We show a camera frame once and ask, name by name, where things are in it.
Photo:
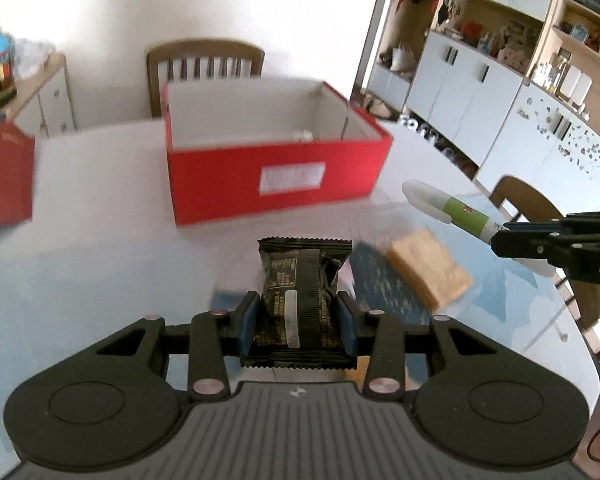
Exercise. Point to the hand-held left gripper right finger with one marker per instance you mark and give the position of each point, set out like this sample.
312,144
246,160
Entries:
346,321

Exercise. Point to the white green tube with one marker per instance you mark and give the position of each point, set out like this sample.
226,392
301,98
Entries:
460,212

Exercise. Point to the yellow sponge cake packet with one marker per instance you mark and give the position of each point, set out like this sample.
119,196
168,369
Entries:
427,267

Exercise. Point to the printed table mat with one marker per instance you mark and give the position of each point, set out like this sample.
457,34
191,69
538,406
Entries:
375,280

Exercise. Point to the wooden chair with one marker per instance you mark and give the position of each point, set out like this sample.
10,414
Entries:
520,195
205,50

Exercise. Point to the red cardboard box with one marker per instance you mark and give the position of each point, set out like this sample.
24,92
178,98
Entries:
260,170

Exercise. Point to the white wall cabinet unit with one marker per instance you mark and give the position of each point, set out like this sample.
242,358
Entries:
480,75

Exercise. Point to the red box lid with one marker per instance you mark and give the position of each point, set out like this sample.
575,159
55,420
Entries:
5,175

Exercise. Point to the white side cabinet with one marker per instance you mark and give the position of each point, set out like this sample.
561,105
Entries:
50,100

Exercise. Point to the black snack packet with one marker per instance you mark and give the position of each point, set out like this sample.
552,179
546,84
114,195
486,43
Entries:
300,285

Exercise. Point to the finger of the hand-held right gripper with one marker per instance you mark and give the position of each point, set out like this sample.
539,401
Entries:
580,222
555,247

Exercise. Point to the clear plastic bag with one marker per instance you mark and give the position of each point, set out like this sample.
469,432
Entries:
30,56

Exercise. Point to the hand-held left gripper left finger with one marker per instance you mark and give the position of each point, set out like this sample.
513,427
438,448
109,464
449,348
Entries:
248,321

